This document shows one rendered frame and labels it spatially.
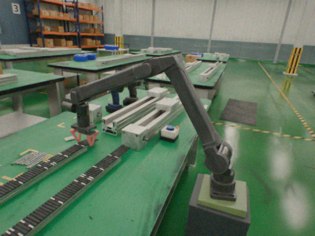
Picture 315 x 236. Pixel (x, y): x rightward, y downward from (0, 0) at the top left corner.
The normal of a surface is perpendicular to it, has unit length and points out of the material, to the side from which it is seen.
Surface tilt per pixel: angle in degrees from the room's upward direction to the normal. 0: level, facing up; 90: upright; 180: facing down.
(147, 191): 0
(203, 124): 90
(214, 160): 92
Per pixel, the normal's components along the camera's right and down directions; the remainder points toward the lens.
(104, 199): 0.05, -0.92
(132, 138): -0.42, 0.33
